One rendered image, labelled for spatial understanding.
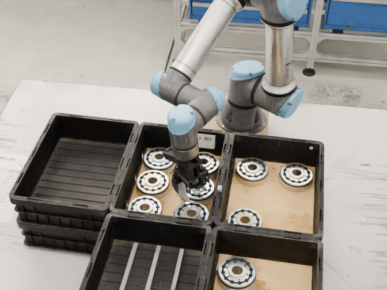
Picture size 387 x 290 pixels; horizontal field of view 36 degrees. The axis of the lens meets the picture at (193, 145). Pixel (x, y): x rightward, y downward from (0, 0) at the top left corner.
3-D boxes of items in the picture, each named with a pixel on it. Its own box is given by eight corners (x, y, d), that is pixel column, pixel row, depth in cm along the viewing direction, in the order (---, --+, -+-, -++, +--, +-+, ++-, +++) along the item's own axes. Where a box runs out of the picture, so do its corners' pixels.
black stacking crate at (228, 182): (229, 158, 202) (231, 133, 194) (318, 168, 198) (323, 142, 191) (212, 251, 173) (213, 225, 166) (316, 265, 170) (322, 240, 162)
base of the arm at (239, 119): (219, 106, 226) (222, 84, 220) (259, 107, 227) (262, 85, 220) (222, 130, 214) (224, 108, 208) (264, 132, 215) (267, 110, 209)
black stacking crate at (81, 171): (59, 138, 210) (53, 113, 202) (141, 148, 206) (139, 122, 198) (15, 224, 181) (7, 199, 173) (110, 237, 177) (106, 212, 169)
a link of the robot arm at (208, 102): (196, 75, 170) (171, 96, 165) (228, 90, 165) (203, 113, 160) (198, 95, 176) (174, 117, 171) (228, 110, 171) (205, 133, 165)
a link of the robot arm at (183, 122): (203, 108, 158) (182, 127, 154) (205, 137, 166) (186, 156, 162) (179, 97, 162) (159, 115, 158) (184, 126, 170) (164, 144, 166)
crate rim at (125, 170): (140, 126, 200) (140, 121, 198) (230, 136, 196) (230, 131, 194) (108, 216, 170) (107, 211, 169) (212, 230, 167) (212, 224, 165)
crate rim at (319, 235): (230, 136, 196) (230, 131, 194) (323, 147, 192) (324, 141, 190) (212, 230, 167) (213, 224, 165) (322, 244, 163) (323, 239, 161)
